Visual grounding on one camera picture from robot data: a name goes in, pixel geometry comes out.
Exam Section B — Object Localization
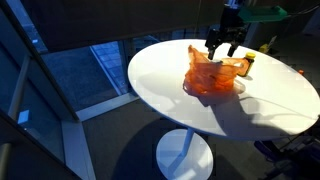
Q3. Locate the yellow object behind table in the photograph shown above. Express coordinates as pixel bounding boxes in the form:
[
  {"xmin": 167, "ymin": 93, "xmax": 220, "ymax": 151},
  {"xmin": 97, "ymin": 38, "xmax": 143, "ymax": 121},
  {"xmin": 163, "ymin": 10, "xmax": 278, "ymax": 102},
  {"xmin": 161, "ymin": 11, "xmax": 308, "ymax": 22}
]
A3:
[{"xmin": 259, "ymin": 44, "xmax": 269, "ymax": 53}]

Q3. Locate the orange plastic bag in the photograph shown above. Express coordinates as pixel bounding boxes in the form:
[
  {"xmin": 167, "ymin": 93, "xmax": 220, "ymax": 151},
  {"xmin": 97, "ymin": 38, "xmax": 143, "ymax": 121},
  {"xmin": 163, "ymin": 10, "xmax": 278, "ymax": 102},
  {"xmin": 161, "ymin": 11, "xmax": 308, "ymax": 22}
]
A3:
[{"xmin": 183, "ymin": 45, "xmax": 245, "ymax": 95}]

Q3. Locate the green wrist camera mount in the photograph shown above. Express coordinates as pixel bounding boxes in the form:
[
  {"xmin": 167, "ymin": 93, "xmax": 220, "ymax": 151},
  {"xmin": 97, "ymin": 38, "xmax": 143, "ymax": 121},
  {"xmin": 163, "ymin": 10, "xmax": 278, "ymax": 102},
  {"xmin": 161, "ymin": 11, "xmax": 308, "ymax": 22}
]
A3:
[{"xmin": 238, "ymin": 6, "xmax": 288, "ymax": 23}]

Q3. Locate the yellow cap vitamin bottle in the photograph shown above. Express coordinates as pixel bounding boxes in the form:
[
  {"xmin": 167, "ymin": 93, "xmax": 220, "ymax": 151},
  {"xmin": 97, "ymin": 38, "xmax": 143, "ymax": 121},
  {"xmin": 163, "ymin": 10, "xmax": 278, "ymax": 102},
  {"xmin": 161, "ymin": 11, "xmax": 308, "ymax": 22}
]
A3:
[{"xmin": 238, "ymin": 52, "xmax": 256, "ymax": 77}]

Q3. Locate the white table pedestal base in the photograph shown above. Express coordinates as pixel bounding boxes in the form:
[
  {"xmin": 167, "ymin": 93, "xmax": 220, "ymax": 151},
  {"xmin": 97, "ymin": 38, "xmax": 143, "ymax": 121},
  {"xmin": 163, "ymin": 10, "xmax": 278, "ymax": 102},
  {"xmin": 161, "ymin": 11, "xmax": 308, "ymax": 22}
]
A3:
[{"xmin": 156, "ymin": 128, "xmax": 214, "ymax": 180}]

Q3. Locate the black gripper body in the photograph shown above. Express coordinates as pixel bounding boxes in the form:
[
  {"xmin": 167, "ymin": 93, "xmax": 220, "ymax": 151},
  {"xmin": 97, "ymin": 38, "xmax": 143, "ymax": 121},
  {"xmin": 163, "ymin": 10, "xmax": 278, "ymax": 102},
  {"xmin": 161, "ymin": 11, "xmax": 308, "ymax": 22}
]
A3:
[{"xmin": 205, "ymin": 5, "xmax": 247, "ymax": 47}]

